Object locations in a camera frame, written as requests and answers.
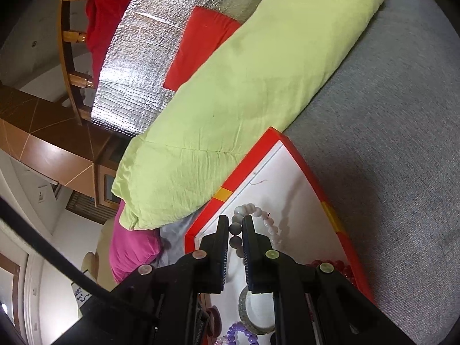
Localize magenta pillow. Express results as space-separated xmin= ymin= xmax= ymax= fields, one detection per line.
xmin=109 ymin=201 xmax=162 ymax=284

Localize black cable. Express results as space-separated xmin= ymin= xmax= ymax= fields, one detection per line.
xmin=0 ymin=196 xmax=159 ymax=320

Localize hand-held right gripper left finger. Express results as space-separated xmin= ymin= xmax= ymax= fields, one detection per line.
xmin=54 ymin=215 xmax=231 ymax=345

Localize brown wooden column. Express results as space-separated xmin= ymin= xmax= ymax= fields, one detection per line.
xmin=0 ymin=84 xmax=112 ymax=195

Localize red bead bracelet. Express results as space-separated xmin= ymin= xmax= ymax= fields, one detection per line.
xmin=305 ymin=259 xmax=354 ymax=288

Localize red pillow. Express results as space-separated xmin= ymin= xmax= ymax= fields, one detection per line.
xmin=163 ymin=6 xmax=242 ymax=92

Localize purple bead bracelet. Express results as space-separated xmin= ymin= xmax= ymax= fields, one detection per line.
xmin=226 ymin=323 xmax=259 ymax=345

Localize dark red bangle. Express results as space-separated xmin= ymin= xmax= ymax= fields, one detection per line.
xmin=203 ymin=305 xmax=221 ymax=327

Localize red cardboard tray box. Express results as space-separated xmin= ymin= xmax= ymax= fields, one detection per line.
xmin=184 ymin=126 xmax=376 ymax=345

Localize wooden cabinet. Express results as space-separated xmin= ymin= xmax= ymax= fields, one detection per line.
xmin=91 ymin=140 xmax=130 ymax=209

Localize red cloth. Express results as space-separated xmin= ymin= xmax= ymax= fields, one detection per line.
xmin=85 ymin=0 xmax=148 ymax=87

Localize beige leather sofa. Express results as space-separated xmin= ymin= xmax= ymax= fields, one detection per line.
xmin=81 ymin=219 xmax=119 ymax=292

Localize silver foil insulation board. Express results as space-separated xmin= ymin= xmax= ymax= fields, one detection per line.
xmin=90 ymin=0 xmax=267 ymax=138

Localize light green blanket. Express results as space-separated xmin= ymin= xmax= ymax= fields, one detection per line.
xmin=111 ymin=0 xmax=387 ymax=231

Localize silver glitter bangle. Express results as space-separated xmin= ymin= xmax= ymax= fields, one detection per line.
xmin=238 ymin=285 xmax=277 ymax=335

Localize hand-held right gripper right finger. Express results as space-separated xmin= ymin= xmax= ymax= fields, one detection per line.
xmin=241 ymin=216 xmax=419 ymax=345

